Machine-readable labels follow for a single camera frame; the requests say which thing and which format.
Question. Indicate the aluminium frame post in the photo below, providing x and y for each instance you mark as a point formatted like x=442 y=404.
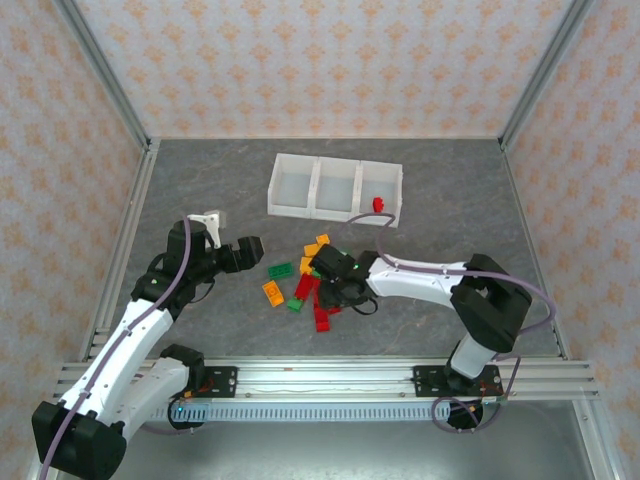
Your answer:
x=100 y=70
x=545 y=70

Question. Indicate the flat orange lego brick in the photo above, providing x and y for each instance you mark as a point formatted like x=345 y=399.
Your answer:
x=273 y=293

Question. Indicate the long green lego brick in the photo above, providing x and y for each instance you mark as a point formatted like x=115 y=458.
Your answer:
x=281 y=270

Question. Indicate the aluminium frame leg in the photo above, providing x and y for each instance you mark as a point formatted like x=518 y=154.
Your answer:
x=595 y=440

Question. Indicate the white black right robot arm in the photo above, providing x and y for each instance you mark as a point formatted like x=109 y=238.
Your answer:
x=415 y=287

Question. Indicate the small green lego brick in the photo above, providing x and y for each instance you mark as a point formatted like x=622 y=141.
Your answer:
x=295 y=304

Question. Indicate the aluminium side rail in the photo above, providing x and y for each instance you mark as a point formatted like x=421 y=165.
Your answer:
x=125 y=245
x=535 y=250

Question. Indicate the wide aluminium base rail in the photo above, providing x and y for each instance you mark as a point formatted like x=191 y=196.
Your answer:
x=325 y=375

